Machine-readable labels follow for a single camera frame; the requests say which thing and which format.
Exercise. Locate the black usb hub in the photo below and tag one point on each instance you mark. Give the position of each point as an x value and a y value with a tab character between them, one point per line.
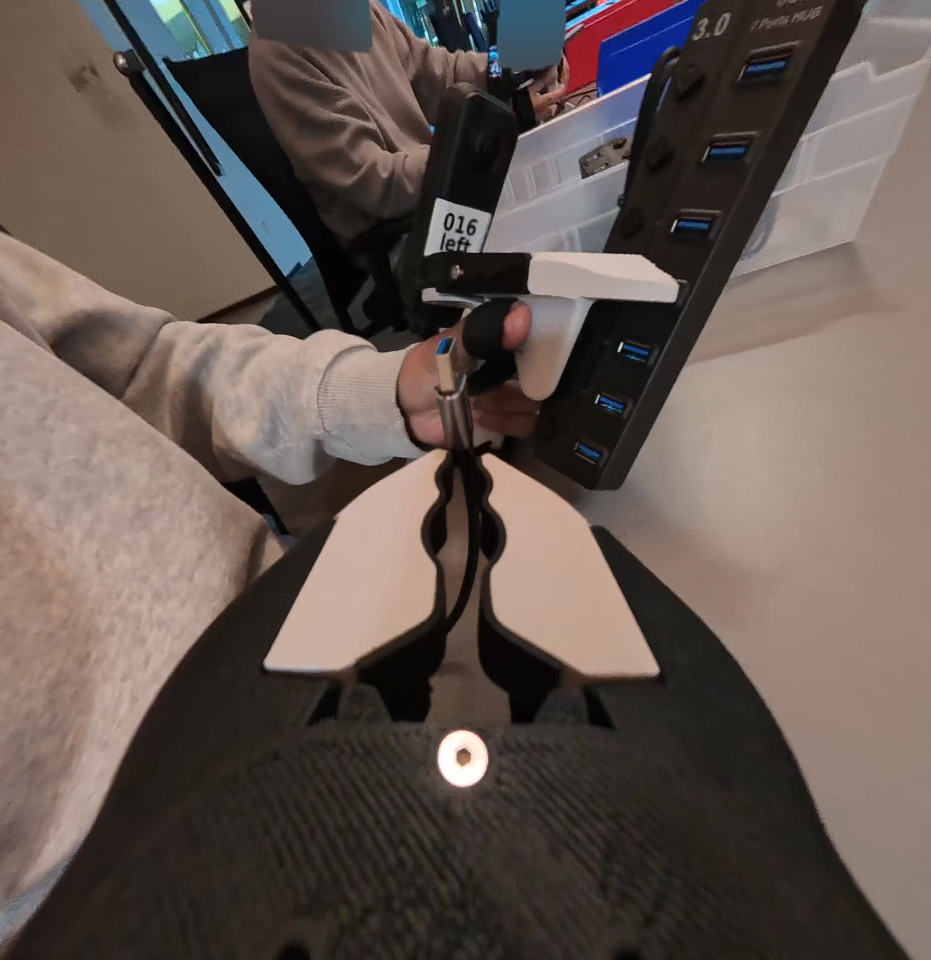
698	225

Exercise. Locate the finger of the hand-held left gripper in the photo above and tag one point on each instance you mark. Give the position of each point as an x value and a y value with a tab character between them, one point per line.
600	277

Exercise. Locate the black chair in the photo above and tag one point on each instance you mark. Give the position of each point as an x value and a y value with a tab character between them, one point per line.
285	225

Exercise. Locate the person's left hand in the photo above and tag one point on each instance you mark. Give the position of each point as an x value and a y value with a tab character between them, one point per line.
503	409

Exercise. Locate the person's left forearm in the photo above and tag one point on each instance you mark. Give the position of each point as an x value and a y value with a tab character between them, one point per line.
210	375

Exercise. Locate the clear plastic bin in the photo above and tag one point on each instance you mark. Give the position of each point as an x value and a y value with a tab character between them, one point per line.
833	172

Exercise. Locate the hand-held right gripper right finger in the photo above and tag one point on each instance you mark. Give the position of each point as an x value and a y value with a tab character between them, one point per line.
563	585

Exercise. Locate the grey metal adapter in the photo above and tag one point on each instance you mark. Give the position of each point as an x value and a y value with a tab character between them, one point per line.
604	159

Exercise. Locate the black easel frame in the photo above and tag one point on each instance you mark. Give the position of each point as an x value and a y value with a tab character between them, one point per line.
180	97

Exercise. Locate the person's grey sweatshirt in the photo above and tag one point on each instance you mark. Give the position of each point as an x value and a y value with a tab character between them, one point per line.
98	637

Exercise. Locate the white desk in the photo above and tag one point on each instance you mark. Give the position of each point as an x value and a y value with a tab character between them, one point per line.
773	600

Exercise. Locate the red plastic bin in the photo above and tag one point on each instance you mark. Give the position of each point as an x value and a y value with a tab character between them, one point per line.
582	41

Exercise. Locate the blue plastic bin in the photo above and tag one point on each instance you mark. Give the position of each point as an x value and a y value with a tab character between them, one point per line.
645	52

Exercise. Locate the white partition board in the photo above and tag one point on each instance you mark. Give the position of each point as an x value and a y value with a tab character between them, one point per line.
60	150

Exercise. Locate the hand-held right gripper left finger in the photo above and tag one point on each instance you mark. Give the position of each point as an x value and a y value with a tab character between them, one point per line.
360	585

